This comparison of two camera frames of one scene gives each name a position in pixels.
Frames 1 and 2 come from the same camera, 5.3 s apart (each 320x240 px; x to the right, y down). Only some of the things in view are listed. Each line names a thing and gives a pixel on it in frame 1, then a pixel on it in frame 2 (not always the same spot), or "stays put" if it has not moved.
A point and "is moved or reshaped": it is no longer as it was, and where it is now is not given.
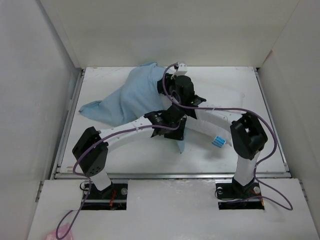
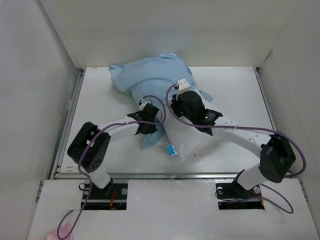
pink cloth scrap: (63, 230) stays put
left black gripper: (179, 135) -> (151, 130)
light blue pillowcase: (135, 96) is moved or reshaped
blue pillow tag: (219, 141) -> (170, 150)
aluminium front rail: (173, 175) stays put
